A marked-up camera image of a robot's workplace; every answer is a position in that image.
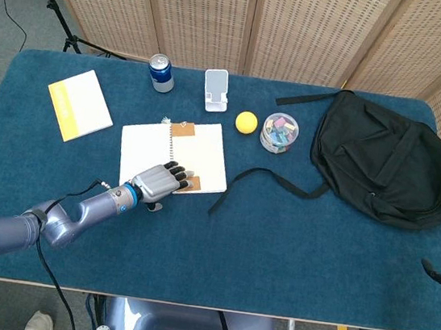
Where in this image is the clear jar of colourful clips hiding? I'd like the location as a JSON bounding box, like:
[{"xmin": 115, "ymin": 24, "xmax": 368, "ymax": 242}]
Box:
[{"xmin": 257, "ymin": 111, "xmax": 303, "ymax": 157}]

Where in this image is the white sneaker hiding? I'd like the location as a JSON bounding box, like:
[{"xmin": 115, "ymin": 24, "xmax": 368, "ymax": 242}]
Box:
[{"xmin": 22, "ymin": 308, "xmax": 56, "ymax": 330}]

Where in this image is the rattan folding screen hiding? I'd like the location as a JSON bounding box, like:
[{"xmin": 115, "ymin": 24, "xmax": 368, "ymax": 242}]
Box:
[{"xmin": 2, "ymin": 0, "xmax": 441, "ymax": 268}]

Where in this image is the black backpack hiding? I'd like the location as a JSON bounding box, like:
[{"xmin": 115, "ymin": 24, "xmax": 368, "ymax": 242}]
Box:
[{"xmin": 208, "ymin": 74, "xmax": 441, "ymax": 244}]

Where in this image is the white phone stand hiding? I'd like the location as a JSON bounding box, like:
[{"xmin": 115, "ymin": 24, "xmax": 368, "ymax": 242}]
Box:
[{"xmin": 199, "ymin": 67, "xmax": 233, "ymax": 115}]

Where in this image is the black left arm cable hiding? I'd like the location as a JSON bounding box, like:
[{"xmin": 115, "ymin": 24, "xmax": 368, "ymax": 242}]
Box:
[{"xmin": 22, "ymin": 172, "xmax": 116, "ymax": 330}]

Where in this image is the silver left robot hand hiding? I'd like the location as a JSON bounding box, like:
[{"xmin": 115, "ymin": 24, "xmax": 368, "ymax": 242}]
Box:
[{"xmin": 127, "ymin": 156, "xmax": 198, "ymax": 216}]

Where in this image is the yellow and white book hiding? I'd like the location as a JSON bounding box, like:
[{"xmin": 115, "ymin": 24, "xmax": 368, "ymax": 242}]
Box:
[{"xmin": 40, "ymin": 64, "xmax": 120, "ymax": 148}]

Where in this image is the blue soda can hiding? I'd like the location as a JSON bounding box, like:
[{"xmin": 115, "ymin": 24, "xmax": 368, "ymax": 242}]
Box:
[{"xmin": 145, "ymin": 52, "xmax": 178, "ymax": 94}]

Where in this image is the black tripod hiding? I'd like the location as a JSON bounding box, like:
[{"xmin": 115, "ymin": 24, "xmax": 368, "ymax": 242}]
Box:
[{"xmin": 6, "ymin": 0, "xmax": 135, "ymax": 62}]

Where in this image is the white spiral notebook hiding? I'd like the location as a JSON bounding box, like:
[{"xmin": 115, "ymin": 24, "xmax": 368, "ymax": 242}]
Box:
[{"xmin": 114, "ymin": 110, "xmax": 236, "ymax": 203}]

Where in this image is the blue table mat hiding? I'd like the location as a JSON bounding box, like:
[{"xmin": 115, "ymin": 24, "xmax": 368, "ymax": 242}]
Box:
[{"xmin": 0, "ymin": 43, "xmax": 441, "ymax": 330}]

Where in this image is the yellow ball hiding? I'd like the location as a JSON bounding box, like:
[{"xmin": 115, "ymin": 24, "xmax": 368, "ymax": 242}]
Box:
[{"xmin": 233, "ymin": 110, "xmax": 260, "ymax": 136}]

